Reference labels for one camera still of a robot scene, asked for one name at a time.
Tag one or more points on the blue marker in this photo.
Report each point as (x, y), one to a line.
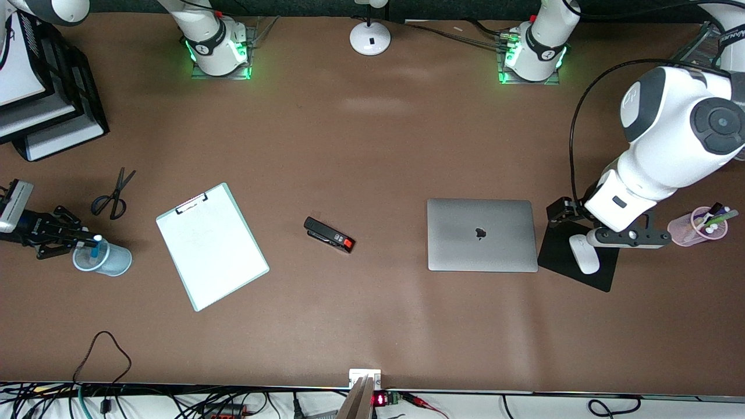
(96, 247)

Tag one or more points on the silver laptop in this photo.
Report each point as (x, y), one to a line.
(482, 234)

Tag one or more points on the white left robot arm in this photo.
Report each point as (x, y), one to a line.
(669, 134)

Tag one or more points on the black capped marker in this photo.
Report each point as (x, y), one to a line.
(713, 208)

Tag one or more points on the purple marker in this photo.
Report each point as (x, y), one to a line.
(722, 209)

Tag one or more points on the green marker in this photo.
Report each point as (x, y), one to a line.
(724, 217)

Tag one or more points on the white computer mouse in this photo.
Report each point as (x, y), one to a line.
(584, 259)

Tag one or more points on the black mouse pad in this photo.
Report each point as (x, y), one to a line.
(559, 262)

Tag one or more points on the light blue mesh cup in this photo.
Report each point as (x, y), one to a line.
(113, 261)

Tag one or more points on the black scissors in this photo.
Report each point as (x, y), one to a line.
(118, 189)

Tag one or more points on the pink mesh pen cup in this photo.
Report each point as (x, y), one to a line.
(684, 230)

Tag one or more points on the black stacked document tray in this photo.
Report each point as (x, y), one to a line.
(87, 116)

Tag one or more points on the light green clipboard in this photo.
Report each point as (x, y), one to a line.
(201, 305)

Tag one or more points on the white paper sheet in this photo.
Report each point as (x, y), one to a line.
(215, 250)

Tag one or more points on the white paper stack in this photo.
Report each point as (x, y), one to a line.
(17, 70)

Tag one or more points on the grey mesh desk tray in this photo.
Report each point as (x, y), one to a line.
(701, 43)

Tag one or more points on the black stapler red tip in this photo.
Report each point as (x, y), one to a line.
(326, 233)

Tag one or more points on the white lamp base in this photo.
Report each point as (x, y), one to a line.
(370, 39)

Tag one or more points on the red display circuit board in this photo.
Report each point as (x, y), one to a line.
(381, 400)

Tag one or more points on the clear arm base plate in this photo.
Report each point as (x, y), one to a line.
(506, 78)
(247, 41)

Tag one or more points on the aluminium camera mount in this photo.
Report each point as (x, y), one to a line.
(358, 401)

